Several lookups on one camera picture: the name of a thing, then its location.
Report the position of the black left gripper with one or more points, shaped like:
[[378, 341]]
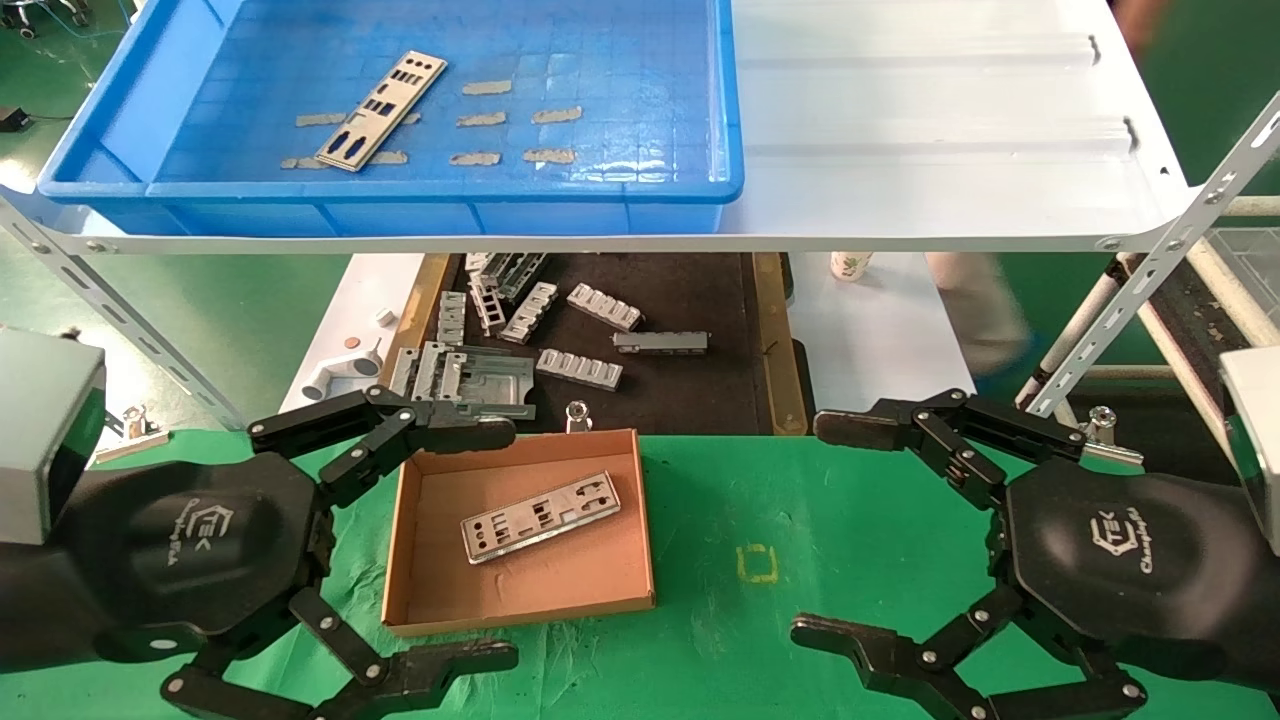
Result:
[[190, 540]]

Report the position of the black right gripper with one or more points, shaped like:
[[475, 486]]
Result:
[[1120, 560]]

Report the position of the metal slotted shield plate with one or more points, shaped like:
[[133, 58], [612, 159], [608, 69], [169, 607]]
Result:
[[560, 520], [385, 105]]

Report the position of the shallow cardboard box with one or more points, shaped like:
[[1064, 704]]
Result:
[[560, 585]]

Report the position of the black wooden framed tray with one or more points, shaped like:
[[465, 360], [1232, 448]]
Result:
[[690, 400]]

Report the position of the clear plastic box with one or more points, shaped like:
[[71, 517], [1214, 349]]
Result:
[[1255, 265]]

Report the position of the blue plastic tray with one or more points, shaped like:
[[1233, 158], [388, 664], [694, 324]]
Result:
[[620, 60]]

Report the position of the green table cloth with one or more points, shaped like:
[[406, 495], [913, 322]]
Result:
[[720, 500]]

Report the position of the large flat grey metal plate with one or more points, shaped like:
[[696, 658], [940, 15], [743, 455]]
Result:
[[500, 380]]

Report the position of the narrow grey metal strip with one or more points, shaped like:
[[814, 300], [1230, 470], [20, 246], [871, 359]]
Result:
[[430, 368], [402, 370]]

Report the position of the silver binder clip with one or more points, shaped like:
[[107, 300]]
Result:
[[578, 418], [140, 445], [1110, 452]]

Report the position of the white pipe fitting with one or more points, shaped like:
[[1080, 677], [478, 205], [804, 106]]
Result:
[[345, 368]]

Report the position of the grey finned metal part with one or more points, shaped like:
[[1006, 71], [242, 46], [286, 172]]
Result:
[[604, 307], [528, 312], [579, 369]]

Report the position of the grey slotted metal strip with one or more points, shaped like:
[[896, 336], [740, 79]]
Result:
[[452, 318]]

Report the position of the ladder shaped metal part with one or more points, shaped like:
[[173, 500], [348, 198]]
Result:
[[487, 303]]

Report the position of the person in beige trousers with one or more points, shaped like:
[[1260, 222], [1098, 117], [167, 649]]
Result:
[[975, 300]]

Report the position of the paper cup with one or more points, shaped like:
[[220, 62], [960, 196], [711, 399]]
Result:
[[850, 266]]

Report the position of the small grey metal piece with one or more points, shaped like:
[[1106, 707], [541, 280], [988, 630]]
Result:
[[476, 261]]

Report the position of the grey metal bar part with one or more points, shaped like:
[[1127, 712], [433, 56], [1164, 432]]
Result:
[[660, 342]]

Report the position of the white pipe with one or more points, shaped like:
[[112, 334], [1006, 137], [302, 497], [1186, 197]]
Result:
[[1250, 206], [1095, 305]]

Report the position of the black belt conveyor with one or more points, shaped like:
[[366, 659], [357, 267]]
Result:
[[1190, 320]]

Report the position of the grey perforated shelf strut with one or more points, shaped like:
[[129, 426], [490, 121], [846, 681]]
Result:
[[1150, 265], [120, 310]]

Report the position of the white shelf board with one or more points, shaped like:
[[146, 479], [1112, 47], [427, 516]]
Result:
[[900, 150]]

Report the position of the black power adapter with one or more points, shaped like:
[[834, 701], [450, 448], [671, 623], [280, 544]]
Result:
[[12, 120]]

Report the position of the wheeled chair base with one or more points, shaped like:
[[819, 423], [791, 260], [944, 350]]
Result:
[[22, 28]]

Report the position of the dark metal bracket part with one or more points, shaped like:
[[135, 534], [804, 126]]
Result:
[[515, 272]]

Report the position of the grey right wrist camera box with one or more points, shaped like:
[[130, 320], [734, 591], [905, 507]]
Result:
[[1255, 440]]

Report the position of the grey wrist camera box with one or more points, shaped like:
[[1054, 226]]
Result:
[[1255, 440], [45, 430]]

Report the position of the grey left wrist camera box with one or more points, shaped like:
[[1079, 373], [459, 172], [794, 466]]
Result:
[[45, 430]]

